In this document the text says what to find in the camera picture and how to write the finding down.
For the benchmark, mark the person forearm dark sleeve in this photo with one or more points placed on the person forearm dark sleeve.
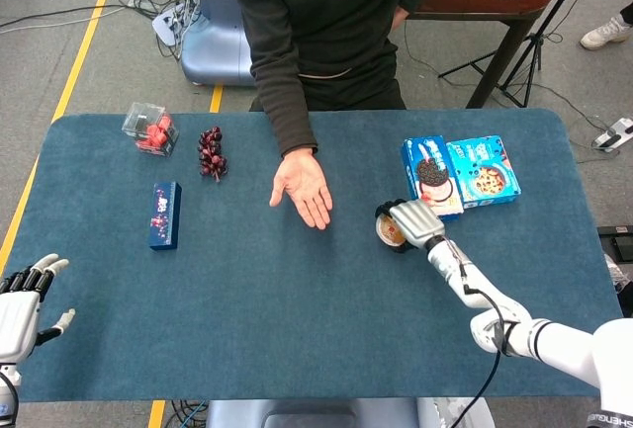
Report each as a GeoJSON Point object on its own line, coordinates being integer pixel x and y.
{"type": "Point", "coordinates": [287, 102]}

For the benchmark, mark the white sneaker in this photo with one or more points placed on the white sneaker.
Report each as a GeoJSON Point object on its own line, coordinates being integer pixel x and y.
{"type": "Point", "coordinates": [605, 35]}

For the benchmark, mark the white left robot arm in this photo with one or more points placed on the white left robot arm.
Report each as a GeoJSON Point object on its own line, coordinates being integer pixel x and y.
{"type": "Point", "coordinates": [6, 388]}

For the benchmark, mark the black foot pedal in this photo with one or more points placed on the black foot pedal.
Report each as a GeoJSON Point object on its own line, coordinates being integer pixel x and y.
{"type": "Point", "coordinates": [618, 242]}

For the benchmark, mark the orange jelly cup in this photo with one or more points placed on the orange jelly cup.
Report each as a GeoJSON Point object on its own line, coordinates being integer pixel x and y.
{"type": "Point", "coordinates": [391, 231]}

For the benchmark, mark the person right hand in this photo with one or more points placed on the person right hand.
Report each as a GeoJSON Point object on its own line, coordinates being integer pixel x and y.
{"type": "Point", "coordinates": [304, 186]}

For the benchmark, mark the black tripod stand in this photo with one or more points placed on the black tripod stand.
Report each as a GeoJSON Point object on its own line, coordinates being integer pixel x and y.
{"type": "Point", "coordinates": [529, 57]}

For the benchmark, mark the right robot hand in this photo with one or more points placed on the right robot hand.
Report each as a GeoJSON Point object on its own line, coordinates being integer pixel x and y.
{"type": "Point", "coordinates": [418, 223]}

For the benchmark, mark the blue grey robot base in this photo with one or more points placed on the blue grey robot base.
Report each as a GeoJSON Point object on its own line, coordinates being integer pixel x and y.
{"type": "Point", "coordinates": [212, 52]}

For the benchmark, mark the dark red grape bunch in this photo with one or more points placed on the dark red grape bunch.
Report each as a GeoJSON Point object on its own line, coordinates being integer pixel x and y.
{"type": "Point", "coordinates": [211, 156]}

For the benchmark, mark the white power strip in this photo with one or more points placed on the white power strip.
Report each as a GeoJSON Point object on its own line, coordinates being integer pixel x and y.
{"type": "Point", "coordinates": [615, 134]}

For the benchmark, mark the dark blue long box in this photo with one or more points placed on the dark blue long box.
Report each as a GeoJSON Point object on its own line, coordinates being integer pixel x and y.
{"type": "Point", "coordinates": [165, 215]}

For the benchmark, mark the person torso dark sweater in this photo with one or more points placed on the person torso dark sweater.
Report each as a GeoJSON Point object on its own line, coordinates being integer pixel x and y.
{"type": "Point", "coordinates": [346, 27]}

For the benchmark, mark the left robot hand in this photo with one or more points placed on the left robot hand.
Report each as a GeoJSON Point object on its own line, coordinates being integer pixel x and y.
{"type": "Point", "coordinates": [20, 314]}

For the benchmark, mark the person left hand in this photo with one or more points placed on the person left hand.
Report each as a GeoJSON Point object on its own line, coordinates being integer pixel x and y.
{"type": "Point", "coordinates": [399, 19]}

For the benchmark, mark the blue Oreo box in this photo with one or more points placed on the blue Oreo box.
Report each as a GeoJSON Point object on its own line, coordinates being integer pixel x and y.
{"type": "Point", "coordinates": [430, 176]}

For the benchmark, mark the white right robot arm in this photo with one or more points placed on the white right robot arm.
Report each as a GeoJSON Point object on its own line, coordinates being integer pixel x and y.
{"type": "Point", "coordinates": [544, 339]}

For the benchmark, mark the light blue cookie box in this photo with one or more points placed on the light blue cookie box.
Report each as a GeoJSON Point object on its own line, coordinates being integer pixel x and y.
{"type": "Point", "coordinates": [487, 176]}

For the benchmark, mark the clear box red candies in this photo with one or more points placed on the clear box red candies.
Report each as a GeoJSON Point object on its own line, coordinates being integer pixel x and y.
{"type": "Point", "coordinates": [151, 131]}

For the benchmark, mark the grey robot torso base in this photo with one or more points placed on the grey robot torso base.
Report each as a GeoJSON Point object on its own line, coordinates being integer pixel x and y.
{"type": "Point", "coordinates": [297, 415]}

